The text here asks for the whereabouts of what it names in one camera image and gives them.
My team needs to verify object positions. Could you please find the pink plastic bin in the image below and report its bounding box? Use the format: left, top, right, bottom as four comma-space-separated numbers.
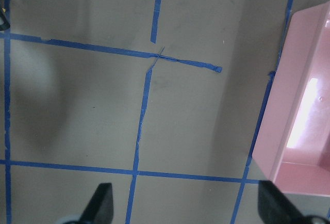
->
252, 3, 329, 197

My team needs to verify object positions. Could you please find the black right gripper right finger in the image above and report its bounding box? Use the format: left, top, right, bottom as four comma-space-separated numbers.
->
257, 181, 304, 224

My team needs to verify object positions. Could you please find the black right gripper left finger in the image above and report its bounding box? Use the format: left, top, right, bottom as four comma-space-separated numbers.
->
78, 183, 114, 224

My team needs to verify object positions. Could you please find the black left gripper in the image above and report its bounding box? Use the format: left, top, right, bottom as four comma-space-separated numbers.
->
0, 8, 10, 31

